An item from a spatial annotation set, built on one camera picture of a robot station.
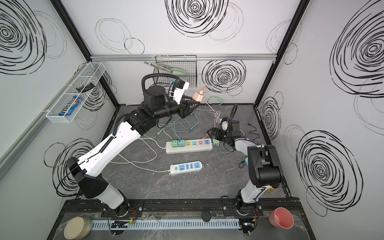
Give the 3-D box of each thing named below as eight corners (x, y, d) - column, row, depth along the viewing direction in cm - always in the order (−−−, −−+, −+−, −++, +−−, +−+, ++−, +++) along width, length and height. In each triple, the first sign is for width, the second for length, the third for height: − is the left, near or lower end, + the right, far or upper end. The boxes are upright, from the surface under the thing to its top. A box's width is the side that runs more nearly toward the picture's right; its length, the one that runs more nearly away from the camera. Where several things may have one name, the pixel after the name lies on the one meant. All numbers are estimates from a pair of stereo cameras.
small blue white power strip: (170, 174, 87) (169, 172, 84) (170, 166, 90) (169, 164, 87) (203, 170, 89) (203, 167, 86) (202, 162, 92) (202, 160, 89)
